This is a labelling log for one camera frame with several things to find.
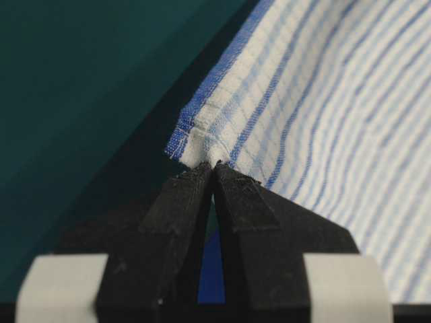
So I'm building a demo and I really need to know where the green backdrop curtain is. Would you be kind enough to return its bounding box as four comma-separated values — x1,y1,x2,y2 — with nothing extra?
0,0,260,302

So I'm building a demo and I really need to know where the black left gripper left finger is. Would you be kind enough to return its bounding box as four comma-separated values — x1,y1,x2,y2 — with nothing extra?
15,161,213,323

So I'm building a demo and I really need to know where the white blue striped towel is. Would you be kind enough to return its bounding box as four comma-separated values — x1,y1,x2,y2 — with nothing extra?
166,1,430,303

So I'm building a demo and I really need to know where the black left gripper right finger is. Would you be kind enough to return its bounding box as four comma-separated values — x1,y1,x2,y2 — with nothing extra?
213,160,394,323

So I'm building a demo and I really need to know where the blue table cloth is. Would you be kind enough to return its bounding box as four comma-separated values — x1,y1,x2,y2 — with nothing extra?
198,231,226,304

